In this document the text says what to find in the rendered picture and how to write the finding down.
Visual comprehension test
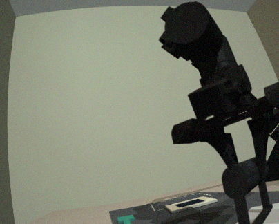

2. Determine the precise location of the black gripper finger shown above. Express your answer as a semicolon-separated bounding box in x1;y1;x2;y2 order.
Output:
198;132;239;167
247;113;276;176

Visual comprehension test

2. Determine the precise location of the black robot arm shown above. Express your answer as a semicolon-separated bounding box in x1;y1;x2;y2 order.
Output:
159;1;257;122

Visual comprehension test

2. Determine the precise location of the cream square tile with dark centre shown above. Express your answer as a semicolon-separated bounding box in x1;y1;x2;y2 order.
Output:
165;196;217;213

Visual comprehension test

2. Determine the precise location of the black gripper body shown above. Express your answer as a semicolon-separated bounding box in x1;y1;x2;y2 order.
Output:
171;61;279;144

